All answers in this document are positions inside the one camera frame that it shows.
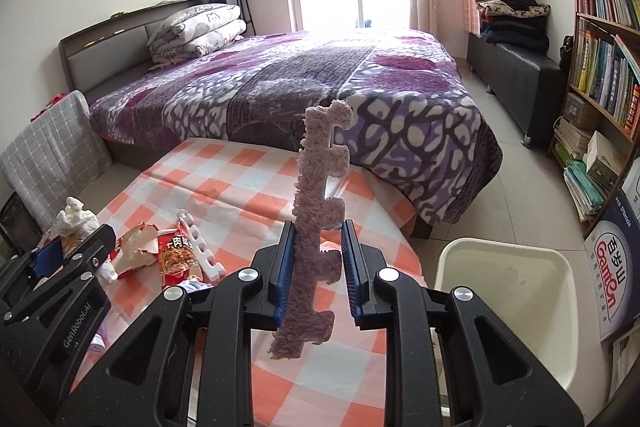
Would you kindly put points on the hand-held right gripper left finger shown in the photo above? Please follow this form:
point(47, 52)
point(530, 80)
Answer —
point(282, 279)

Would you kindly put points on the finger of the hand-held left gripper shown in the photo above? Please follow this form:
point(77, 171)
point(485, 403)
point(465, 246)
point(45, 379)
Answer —
point(87, 242)
point(75, 284)

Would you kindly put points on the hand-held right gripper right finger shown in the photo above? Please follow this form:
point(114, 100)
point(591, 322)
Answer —
point(351, 279)

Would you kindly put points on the pink foam piece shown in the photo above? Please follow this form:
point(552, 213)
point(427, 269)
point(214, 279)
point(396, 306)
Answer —
point(310, 217)

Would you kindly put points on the white plastic bin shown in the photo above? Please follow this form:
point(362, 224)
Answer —
point(500, 277)

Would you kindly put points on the black shoulder bag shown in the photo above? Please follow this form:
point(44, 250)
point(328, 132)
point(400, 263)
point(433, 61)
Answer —
point(566, 54)

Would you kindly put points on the crumpled white tissue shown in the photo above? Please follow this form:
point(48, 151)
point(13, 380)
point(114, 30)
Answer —
point(75, 217)

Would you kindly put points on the white foam piece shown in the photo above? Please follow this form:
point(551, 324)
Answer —
point(205, 252)

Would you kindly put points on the red snack packet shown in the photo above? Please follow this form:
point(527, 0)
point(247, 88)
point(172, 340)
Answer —
point(177, 257)

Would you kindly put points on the grey checkered cushion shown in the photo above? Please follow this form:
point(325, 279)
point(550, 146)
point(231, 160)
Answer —
point(50, 147)

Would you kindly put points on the orange checkered tablecloth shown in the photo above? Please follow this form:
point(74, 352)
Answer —
point(240, 177)

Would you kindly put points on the red cloth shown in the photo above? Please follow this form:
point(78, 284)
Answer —
point(50, 104)

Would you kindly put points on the bed with purple blanket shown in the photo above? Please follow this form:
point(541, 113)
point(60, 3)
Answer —
point(300, 82)

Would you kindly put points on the dark wooden bed headboard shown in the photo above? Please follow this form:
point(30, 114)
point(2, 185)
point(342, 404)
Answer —
point(100, 32)

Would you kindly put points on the folded white patterned quilt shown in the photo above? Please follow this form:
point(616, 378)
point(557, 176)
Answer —
point(200, 29)

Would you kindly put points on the black bench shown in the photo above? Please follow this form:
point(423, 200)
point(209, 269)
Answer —
point(510, 77)

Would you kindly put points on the printed cardboard carton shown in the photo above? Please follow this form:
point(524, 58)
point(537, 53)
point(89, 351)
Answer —
point(612, 272)

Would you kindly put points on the white cardboard box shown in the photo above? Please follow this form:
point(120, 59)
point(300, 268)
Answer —
point(605, 159)

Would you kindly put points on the wooden bookshelf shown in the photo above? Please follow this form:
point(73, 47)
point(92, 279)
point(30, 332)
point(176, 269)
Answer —
point(567, 87)

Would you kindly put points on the stack of folded clothes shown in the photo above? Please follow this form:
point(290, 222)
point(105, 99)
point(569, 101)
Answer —
point(515, 29)

